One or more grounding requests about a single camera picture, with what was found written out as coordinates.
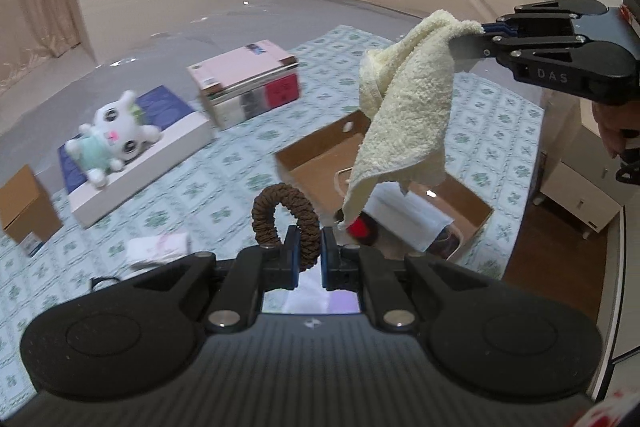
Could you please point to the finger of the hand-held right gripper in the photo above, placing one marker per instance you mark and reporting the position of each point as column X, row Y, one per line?
column 550, row 74
column 540, row 27

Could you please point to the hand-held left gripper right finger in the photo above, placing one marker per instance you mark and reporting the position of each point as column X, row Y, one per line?
column 326, row 257

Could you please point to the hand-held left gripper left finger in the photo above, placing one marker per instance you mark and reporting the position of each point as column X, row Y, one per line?
column 295, row 257

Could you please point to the brown scrunchie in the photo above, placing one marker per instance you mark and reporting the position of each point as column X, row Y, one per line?
column 260, row 217

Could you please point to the white pink-printed cloth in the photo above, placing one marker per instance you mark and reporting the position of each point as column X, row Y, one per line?
column 157, row 249

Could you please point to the cream fluffy towel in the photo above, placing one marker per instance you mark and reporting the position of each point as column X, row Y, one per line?
column 405, row 117

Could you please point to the black hair band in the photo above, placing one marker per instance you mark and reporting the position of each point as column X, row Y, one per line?
column 105, row 278

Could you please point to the person's right hand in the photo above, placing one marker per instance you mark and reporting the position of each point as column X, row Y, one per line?
column 617, row 122

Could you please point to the purple tissue pack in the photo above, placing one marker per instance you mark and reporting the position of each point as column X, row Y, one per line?
column 330, row 304

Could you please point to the green floral sheet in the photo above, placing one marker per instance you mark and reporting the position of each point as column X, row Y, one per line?
column 225, row 187

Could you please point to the white nightstand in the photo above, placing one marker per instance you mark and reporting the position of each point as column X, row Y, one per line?
column 570, row 187

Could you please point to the white and red box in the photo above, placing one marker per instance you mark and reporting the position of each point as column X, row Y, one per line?
column 280, row 94

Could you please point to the flat white box blue top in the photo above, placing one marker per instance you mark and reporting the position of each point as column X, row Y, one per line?
column 145, row 177

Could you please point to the white plush bunny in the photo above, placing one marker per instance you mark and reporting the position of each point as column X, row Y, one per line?
column 117, row 127

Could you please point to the small closed cardboard box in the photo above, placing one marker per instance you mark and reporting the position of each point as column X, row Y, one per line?
column 25, row 207

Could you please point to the plastic covered grey mattress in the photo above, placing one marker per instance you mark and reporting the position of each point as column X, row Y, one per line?
column 150, row 22

